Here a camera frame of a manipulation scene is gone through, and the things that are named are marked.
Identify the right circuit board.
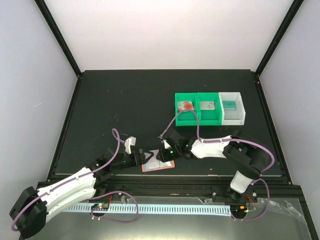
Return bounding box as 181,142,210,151
230,205,251,214

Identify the left circuit board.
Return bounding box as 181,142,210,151
91,203,109,211

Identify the green bin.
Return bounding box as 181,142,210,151
174,92,200,126
197,92,223,126

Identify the right black frame post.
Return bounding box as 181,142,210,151
254,0,304,77

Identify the black aluminium rail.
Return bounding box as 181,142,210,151
95,176,305,200

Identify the teal card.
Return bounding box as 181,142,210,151
222,100,237,110

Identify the magnetic stripe card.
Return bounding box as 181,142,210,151
143,150,172,171

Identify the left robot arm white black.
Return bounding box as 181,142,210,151
9,148,155,239

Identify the brown leather card holder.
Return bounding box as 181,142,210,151
141,149,175,173

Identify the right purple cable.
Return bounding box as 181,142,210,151
157,109,276,222

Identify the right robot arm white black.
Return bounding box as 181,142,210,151
156,129,275,203

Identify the grey white card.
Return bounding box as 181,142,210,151
200,101,216,111

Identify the red circle card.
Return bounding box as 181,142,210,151
176,101,195,112

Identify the black frame post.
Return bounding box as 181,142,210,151
254,0,304,77
34,0,82,78

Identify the left black frame post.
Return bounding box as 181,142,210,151
34,0,82,78

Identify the white bin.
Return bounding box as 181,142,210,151
218,92,246,126

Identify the circuit board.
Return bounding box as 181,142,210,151
91,203,109,211
230,205,251,214

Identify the white slotted cable duct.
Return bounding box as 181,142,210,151
65,202,231,217

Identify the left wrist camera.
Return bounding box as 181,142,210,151
124,136,136,155

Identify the left green bin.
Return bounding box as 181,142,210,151
174,92,200,126

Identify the middle green bin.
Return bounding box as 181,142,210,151
197,92,223,126

